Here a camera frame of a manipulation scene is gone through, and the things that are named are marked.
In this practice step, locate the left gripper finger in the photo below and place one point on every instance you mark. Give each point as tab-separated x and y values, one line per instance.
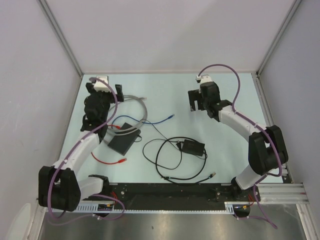
90	87
119	92

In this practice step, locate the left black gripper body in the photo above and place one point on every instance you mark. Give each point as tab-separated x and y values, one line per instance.
107	98

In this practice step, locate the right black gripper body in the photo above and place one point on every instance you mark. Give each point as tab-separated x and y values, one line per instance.
205	103

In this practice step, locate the black network switch box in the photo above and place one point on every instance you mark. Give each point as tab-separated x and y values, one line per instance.
121	143

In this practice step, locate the black power adapter brick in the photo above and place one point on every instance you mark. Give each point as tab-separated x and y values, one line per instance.
193	147

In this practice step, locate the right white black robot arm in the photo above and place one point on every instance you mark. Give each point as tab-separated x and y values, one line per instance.
266	146

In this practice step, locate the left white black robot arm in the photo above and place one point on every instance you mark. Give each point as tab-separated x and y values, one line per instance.
58	185

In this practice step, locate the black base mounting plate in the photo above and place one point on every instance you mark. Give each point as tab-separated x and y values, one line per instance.
156	196

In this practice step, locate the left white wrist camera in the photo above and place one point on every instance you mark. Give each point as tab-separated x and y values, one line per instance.
100	86

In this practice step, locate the white slotted cable duct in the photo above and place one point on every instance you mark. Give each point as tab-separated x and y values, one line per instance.
105	208

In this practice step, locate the aluminium rail frame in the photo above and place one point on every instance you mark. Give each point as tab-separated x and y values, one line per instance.
287	192

